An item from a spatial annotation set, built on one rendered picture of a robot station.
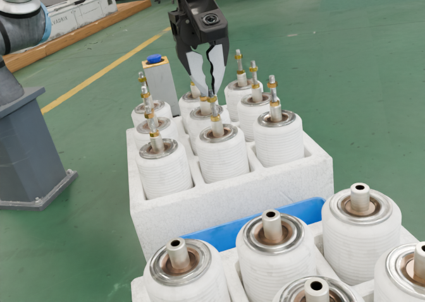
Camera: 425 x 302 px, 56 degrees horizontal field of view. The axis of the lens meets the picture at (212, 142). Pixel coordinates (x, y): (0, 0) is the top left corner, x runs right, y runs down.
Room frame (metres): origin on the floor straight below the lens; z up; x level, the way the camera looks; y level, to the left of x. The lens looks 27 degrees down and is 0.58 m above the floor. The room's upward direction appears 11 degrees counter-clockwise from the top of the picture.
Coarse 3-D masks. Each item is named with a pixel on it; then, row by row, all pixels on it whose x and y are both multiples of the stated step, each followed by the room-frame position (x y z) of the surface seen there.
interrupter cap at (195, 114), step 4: (216, 104) 0.83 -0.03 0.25; (196, 108) 0.83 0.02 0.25; (216, 108) 0.81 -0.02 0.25; (220, 108) 0.81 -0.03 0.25; (192, 112) 0.82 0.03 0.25; (196, 112) 0.81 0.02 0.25; (200, 112) 0.81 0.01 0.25; (220, 112) 0.78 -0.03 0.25; (192, 116) 0.79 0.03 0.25; (196, 116) 0.79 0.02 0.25; (200, 116) 0.78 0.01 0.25; (204, 116) 0.78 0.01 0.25; (208, 116) 0.78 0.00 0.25
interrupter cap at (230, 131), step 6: (210, 126) 0.72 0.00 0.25; (228, 126) 0.71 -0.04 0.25; (234, 126) 0.70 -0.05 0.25; (204, 132) 0.70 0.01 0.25; (210, 132) 0.70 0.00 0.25; (228, 132) 0.68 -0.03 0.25; (234, 132) 0.68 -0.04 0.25; (204, 138) 0.68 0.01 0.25; (210, 138) 0.67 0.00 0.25; (216, 138) 0.66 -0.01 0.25; (222, 138) 0.66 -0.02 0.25; (228, 138) 0.66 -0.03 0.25
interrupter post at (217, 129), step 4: (220, 120) 0.68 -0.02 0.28; (212, 124) 0.68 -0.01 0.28; (216, 124) 0.68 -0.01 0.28; (220, 124) 0.68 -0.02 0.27; (212, 128) 0.68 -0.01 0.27; (216, 128) 0.68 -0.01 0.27; (220, 128) 0.68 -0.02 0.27; (212, 132) 0.69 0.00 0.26; (216, 132) 0.68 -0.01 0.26; (220, 132) 0.68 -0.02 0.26
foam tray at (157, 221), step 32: (128, 160) 0.79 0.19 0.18; (192, 160) 0.73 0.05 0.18; (256, 160) 0.68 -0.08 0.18; (320, 160) 0.64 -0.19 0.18; (192, 192) 0.61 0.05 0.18; (224, 192) 0.61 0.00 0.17; (256, 192) 0.62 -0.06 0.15; (288, 192) 0.63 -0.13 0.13; (320, 192) 0.63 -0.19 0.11; (160, 224) 0.59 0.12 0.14; (192, 224) 0.60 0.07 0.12
